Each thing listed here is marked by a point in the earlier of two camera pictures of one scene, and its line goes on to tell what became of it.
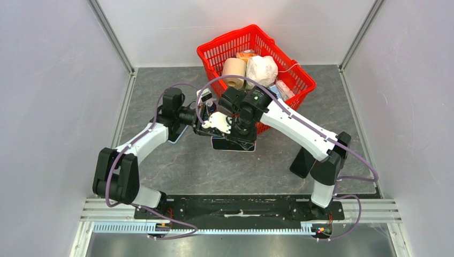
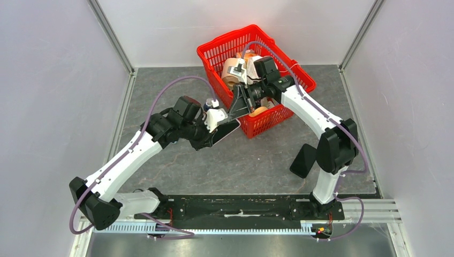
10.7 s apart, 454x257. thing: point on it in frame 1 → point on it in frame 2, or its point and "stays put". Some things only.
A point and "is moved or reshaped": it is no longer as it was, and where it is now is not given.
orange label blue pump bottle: (212, 106) stays put
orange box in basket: (246, 54) stays put
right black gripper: (246, 142) → (239, 106)
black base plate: (240, 209) stays put
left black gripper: (203, 112) → (205, 142)
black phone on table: (303, 163) stays put
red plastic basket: (212, 54) stays put
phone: (221, 143) is moved or reshaped
